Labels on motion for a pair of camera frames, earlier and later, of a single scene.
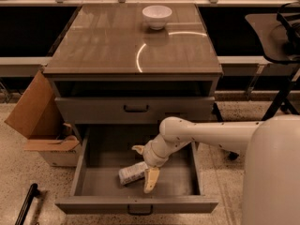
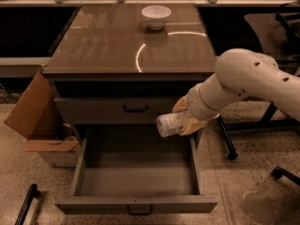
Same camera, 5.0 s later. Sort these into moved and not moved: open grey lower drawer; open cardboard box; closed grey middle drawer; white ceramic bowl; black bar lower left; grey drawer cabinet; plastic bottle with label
Moved: plastic bottle with label
Not moved: open grey lower drawer; white ceramic bowl; black bar lower left; grey drawer cabinet; open cardboard box; closed grey middle drawer
